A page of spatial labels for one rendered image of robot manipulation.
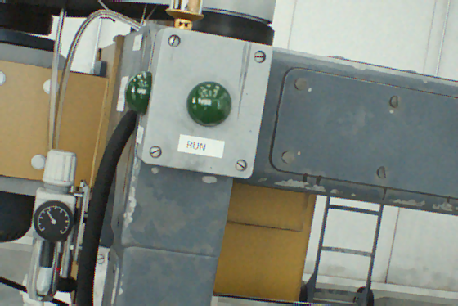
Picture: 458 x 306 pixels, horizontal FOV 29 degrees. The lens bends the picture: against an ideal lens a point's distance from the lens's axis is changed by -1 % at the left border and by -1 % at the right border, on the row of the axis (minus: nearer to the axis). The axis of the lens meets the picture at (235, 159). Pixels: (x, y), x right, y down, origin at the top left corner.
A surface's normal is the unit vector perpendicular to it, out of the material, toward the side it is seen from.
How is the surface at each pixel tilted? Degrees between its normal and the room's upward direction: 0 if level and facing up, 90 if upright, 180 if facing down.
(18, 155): 90
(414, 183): 90
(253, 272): 90
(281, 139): 90
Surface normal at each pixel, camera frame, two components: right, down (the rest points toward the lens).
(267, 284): 0.22, 0.09
